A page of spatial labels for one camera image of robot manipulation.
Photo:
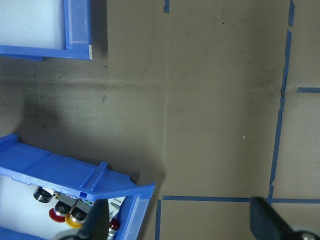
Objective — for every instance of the red mushroom push button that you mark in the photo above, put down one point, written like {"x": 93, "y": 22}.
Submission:
{"x": 58, "y": 212}

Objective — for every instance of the blue plastic button bin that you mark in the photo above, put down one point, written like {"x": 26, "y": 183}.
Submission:
{"x": 62, "y": 172}

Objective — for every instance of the small red pilot lamp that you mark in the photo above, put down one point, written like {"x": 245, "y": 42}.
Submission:
{"x": 114, "y": 225}

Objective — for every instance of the white foam liner under buttons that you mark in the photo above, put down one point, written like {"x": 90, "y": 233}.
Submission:
{"x": 17, "y": 207}

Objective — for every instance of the bare white foam liner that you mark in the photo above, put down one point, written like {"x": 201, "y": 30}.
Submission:
{"x": 30, "y": 22}

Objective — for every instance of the yellow mushroom push button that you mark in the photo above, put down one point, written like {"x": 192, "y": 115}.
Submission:
{"x": 75, "y": 218}

